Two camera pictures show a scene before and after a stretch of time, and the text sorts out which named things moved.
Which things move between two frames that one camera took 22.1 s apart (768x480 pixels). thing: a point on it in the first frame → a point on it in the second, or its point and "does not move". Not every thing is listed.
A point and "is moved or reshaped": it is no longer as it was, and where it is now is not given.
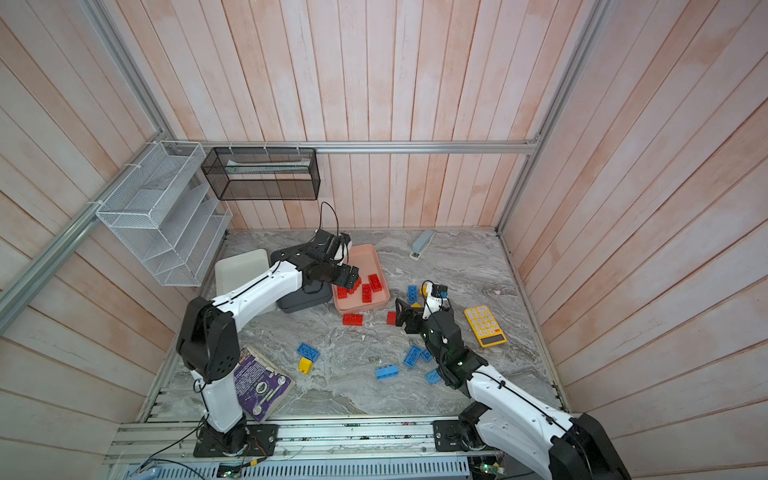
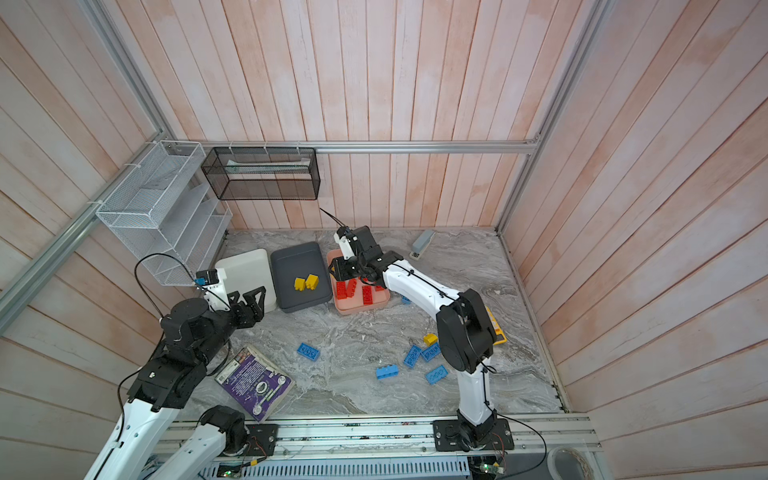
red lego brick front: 357,285 → 367,294
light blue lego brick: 433,377 does not move
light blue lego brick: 387,372 does not move
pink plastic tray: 367,261 does not move
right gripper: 417,314 → 341,273
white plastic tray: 235,272 does not move
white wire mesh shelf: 168,214 does not move
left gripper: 342,279 → 257,311
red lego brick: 343,292 does not move
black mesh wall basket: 264,173 does not move
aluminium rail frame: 139,443 does not move
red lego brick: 353,320 is moved or reshaped
